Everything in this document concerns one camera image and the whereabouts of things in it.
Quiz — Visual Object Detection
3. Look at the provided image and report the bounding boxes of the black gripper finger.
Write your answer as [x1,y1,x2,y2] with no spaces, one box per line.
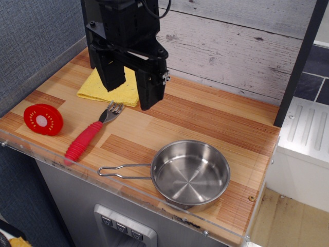
[89,46,126,92]
[135,69,170,111]

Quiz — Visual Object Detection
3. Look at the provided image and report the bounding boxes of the grey toy fridge cabinet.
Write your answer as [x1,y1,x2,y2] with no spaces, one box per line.
[37,161,223,246]

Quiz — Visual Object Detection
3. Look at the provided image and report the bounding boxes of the right black vertical post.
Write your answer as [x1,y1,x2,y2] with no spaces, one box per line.
[273,0,328,128]

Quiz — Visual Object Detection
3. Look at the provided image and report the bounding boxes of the yellow object bottom left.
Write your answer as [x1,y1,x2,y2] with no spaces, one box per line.
[9,237,32,247]

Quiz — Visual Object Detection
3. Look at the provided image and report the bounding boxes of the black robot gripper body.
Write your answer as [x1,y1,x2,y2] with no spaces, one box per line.
[87,1,168,72]

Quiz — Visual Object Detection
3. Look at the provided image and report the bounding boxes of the red toy tomato slice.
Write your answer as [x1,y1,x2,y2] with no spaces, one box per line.
[23,103,64,136]

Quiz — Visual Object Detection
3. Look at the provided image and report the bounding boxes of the yellow cloth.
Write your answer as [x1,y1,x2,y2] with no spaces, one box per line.
[77,67,139,107]

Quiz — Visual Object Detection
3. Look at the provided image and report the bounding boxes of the red handled metal fork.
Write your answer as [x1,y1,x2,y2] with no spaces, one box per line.
[64,101,124,166]

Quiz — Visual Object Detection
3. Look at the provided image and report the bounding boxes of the black cable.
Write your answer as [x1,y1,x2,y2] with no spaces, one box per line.
[140,0,172,19]

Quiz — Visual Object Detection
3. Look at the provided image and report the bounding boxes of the clear acrylic front guard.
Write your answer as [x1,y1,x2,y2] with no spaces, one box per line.
[1,131,251,246]

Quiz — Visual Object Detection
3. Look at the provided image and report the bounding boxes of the stainless steel pot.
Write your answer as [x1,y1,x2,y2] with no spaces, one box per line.
[97,139,231,214]

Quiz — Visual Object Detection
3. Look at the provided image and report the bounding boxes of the silver dispenser button panel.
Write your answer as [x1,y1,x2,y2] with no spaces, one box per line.
[94,204,158,246]

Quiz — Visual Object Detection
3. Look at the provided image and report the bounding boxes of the white toy sink unit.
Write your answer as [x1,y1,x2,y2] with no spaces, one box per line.
[265,97,328,211]

